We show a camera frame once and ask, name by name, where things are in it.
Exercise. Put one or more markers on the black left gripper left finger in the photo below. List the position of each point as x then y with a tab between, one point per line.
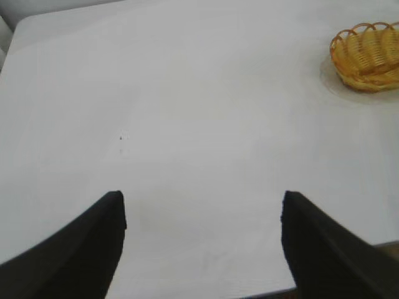
68	255

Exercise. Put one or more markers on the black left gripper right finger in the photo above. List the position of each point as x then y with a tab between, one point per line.
327	258

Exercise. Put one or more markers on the yellow orange woven basket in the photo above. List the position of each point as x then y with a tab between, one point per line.
368	62

